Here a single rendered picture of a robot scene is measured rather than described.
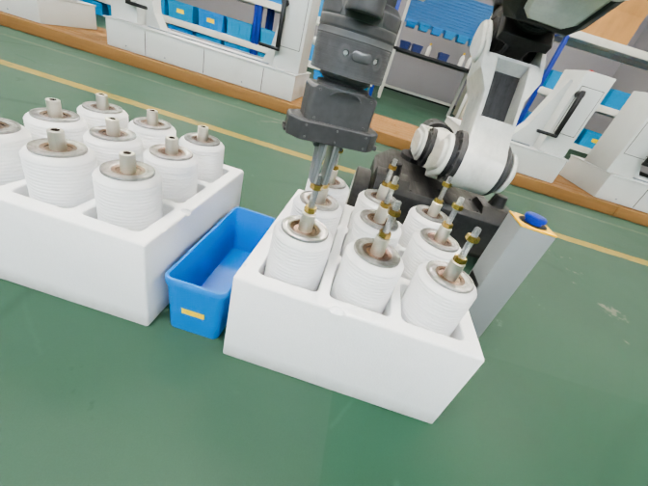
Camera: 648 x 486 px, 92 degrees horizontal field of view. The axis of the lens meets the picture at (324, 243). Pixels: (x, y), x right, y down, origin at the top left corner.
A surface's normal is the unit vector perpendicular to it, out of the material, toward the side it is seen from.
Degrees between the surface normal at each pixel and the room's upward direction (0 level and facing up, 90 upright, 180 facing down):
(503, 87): 65
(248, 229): 88
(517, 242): 90
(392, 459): 0
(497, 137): 52
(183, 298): 92
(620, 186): 90
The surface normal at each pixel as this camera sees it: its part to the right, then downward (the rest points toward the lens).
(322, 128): 0.18, 0.57
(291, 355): -0.18, 0.48
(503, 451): 0.25, -0.82
